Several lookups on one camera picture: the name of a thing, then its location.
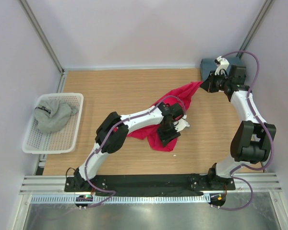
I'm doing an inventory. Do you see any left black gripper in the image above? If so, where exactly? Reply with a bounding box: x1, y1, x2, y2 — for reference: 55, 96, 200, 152
156, 122, 181, 148

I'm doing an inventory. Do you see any red t shirt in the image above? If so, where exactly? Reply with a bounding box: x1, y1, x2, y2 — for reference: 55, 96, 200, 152
127, 81, 203, 152

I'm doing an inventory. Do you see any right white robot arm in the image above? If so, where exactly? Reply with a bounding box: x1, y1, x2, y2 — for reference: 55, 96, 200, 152
200, 65, 276, 190

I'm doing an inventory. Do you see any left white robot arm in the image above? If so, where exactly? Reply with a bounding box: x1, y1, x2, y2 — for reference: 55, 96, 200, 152
64, 102, 189, 192

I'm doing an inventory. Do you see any folded blue t shirt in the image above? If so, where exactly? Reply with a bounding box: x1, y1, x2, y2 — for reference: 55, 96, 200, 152
200, 57, 245, 81

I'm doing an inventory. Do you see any grey t shirt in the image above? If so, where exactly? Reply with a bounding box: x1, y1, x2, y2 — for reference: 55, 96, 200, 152
34, 100, 79, 134

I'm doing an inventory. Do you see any white perforated plastic basket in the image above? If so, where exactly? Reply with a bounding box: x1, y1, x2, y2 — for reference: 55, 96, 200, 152
22, 92, 84, 154

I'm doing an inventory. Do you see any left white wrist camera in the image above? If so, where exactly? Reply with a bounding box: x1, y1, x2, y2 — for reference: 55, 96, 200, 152
173, 115, 190, 132

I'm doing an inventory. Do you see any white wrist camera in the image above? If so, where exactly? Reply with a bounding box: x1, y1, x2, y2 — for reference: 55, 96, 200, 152
214, 56, 229, 75
173, 115, 190, 132

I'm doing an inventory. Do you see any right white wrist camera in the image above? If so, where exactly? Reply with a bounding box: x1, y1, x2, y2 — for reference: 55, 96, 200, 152
214, 56, 229, 75

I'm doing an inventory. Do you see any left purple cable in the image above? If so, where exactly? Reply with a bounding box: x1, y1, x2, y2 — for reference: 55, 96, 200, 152
85, 95, 188, 208

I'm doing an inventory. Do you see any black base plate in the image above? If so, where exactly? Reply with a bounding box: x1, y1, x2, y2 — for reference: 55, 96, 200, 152
64, 174, 236, 198

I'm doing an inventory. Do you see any right aluminium frame post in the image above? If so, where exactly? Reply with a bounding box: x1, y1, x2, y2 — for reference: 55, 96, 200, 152
240, 0, 275, 51

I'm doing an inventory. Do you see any aluminium frame post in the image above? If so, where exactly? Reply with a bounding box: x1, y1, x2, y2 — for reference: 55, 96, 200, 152
18, 0, 64, 75
240, 0, 275, 51

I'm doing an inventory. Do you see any white slotted cable duct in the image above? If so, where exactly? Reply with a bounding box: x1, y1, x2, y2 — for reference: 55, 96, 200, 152
30, 194, 210, 205

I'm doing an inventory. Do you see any left aluminium frame post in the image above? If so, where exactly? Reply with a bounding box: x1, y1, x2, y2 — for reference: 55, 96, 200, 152
18, 0, 64, 75

